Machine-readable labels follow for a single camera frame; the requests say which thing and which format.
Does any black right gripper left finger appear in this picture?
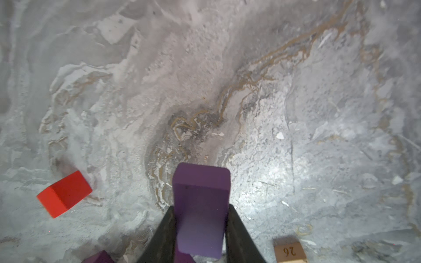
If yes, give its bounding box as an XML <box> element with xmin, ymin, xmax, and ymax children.
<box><xmin>137</xmin><ymin>206</ymin><xmax>177</xmax><ymax>263</ymax></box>

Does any red cube brick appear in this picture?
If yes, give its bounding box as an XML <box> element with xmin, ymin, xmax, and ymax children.
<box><xmin>37</xmin><ymin>171</ymin><xmax>93</xmax><ymax>218</ymax></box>

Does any purple prism brick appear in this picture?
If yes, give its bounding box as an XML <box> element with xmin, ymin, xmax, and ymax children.
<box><xmin>82</xmin><ymin>251</ymin><xmax>115</xmax><ymax>263</ymax></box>

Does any natural wood long block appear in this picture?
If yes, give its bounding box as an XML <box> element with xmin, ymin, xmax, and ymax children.
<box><xmin>274</xmin><ymin>242</ymin><xmax>308</xmax><ymax>263</ymax></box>

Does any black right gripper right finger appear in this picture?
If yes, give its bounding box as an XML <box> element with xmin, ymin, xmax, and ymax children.
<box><xmin>225</xmin><ymin>204</ymin><xmax>266</xmax><ymax>263</ymax></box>

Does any purple cube brick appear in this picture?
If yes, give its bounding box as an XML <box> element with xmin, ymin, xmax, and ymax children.
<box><xmin>172</xmin><ymin>163</ymin><xmax>231</xmax><ymax>259</ymax></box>

